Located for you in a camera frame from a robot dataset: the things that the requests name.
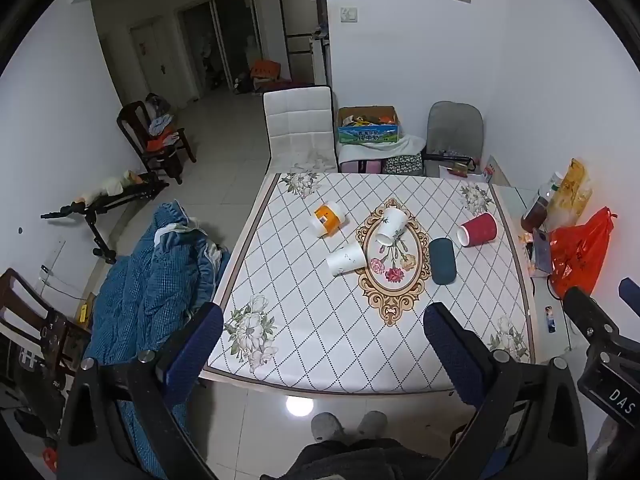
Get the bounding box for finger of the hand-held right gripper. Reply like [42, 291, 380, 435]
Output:
[563, 286, 622, 343]
[618, 277, 640, 313]

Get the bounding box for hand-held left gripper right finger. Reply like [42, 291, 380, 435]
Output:
[423, 302, 589, 480]

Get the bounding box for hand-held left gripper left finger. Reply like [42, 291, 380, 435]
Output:
[57, 302, 224, 480]

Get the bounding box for red paper cup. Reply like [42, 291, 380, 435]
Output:
[458, 212, 498, 248]

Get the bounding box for white cup with floral print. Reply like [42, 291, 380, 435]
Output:
[326, 243, 368, 277]

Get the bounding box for white cup with green print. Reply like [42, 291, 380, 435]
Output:
[375, 206, 409, 247]

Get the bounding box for orange paper cup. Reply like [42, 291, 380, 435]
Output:
[312, 200, 348, 238]

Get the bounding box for orange plastic bag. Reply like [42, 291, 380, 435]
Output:
[548, 206, 617, 299]

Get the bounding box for blue checked quilt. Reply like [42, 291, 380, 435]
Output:
[81, 199, 232, 477]

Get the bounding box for dark teal glasses case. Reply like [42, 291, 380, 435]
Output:
[428, 237, 457, 287]

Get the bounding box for grey slipper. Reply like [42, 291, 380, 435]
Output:
[310, 412, 346, 444]
[357, 410, 389, 442]

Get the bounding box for plastic bottle with brown liquid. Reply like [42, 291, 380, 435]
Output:
[520, 172, 564, 233]

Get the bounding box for yellow snack bag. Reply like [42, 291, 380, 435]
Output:
[547, 158, 592, 232]

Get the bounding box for white diamond floral tablecloth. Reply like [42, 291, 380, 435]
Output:
[202, 172, 536, 395]

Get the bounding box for person's dark trousers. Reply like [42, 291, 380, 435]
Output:
[286, 437, 447, 480]

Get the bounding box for dark wooden armchair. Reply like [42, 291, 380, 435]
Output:
[0, 267, 94, 383]

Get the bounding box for black exercise bench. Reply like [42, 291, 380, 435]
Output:
[40, 170, 170, 265]

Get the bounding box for patterned black white bag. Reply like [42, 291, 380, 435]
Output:
[383, 154, 424, 177]

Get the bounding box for pink storage box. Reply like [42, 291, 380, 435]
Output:
[339, 159, 384, 174]

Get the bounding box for white folded cloth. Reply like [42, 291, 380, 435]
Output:
[337, 134, 426, 162]

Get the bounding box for pile of clothes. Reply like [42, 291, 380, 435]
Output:
[145, 93, 182, 152]

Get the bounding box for grey office chair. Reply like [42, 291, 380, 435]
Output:
[423, 101, 485, 179]

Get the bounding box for dark wooden chair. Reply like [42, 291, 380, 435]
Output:
[116, 94, 197, 185]

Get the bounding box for cardboard box with blue print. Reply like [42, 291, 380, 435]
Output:
[335, 105, 404, 145]

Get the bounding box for white padded chair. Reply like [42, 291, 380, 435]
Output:
[263, 86, 339, 174]

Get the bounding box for orange box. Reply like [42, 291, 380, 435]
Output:
[250, 59, 281, 81]

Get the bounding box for beige door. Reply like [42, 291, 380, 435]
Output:
[129, 15, 177, 107]

